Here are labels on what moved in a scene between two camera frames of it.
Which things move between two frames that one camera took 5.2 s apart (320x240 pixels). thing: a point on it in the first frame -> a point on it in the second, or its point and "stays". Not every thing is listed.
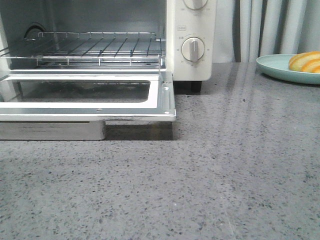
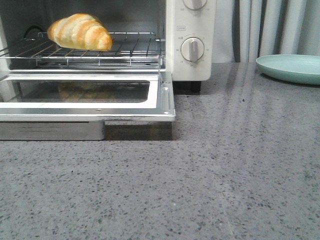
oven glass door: x=137 y=96 stays
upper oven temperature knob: x=195 y=4 stays
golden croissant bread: x=307 y=62 -> x=80 y=31
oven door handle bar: x=95 y=130 stays
